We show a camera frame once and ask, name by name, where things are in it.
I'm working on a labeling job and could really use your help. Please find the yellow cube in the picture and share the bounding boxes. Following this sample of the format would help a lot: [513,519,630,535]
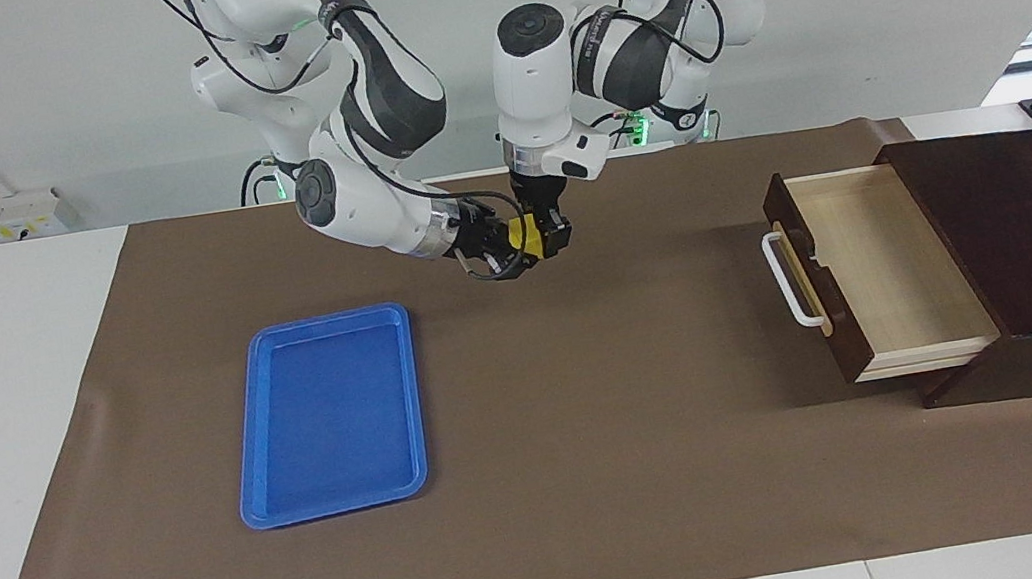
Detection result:
[506,213,549,262]

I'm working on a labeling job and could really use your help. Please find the white drawer handle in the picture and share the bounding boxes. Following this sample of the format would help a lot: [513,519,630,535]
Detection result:
[761,225,828,334]

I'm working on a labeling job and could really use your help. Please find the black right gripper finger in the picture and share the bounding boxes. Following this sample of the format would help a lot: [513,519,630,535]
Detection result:
[471,249,537,284]
[484,215,530,246]

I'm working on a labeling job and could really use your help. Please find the white wall socket box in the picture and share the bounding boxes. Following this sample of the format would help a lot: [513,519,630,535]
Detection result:
[0,184,83,244]

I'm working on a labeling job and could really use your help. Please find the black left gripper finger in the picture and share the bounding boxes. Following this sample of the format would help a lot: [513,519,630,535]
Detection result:
[538,209,576,260]

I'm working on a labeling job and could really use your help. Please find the black base cable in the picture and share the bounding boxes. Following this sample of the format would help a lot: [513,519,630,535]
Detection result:
[235,155,284,208]
[587,102,670,154]

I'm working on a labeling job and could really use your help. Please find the brown table mat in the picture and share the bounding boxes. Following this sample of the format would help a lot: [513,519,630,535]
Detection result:
[0,94,1032,579]

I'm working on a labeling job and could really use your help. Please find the blue plastic tray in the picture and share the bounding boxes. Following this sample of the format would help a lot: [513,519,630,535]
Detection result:
[214,300,436,534]

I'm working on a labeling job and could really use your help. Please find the wooden drawer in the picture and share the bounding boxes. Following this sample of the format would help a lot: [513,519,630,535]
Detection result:
[753,146,1006,393]

